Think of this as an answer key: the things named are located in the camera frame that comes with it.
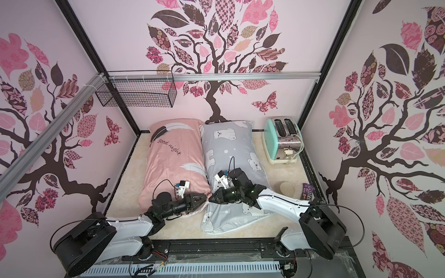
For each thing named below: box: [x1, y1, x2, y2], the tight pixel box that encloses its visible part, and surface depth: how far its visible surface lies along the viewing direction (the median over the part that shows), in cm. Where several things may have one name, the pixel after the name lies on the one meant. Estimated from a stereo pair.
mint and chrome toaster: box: [262, 118, 303, 165], surface depth 99 cm
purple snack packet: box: [301, 183, 316, 201], surface depth 92 cm
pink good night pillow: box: [139, 118, 212, 217], surface depth 89 cm
